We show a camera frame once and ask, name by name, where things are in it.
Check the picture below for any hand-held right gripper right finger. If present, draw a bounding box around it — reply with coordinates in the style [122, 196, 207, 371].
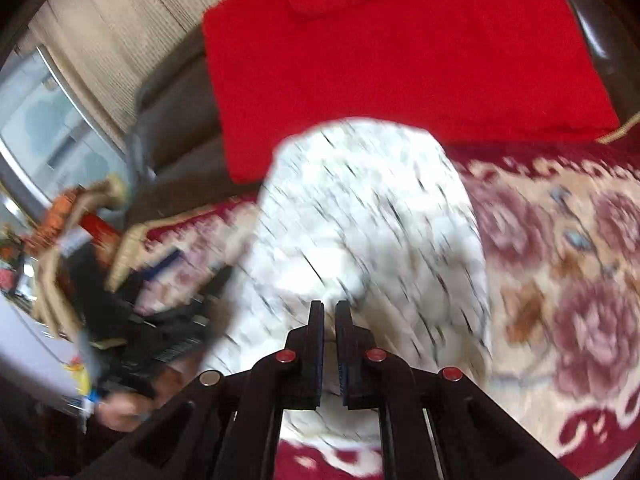
[335, 300, 581, 480]

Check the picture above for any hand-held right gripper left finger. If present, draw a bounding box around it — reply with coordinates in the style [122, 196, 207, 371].
[75, 300, 326, 480]

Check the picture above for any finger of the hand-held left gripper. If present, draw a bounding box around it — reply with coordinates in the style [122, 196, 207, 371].
[132, 249, 236, 311]

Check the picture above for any white black-veined shirt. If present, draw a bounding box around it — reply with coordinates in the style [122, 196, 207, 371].
[200, 117, 493, 453]

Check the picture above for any person's left hand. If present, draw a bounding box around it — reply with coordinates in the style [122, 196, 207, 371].
[94, 360, 201, 433]

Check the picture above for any brown sofa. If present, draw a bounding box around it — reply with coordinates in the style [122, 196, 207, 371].
[120, 30, 236, 226]

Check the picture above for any window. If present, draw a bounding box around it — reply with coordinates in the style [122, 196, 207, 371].
[0, 45, 126, 196]

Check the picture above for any maroon floral blanket gold trim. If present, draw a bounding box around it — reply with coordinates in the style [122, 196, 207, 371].
[125, 142, 640, 480]

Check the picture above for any beige curtain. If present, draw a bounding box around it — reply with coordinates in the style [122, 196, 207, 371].
[30, 0, 246, 136]

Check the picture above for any red blanket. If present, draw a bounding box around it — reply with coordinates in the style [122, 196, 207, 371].
[202, 0, 621, 186]

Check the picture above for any gold cord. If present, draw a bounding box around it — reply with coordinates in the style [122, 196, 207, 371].
[597, 112, 640, 147]

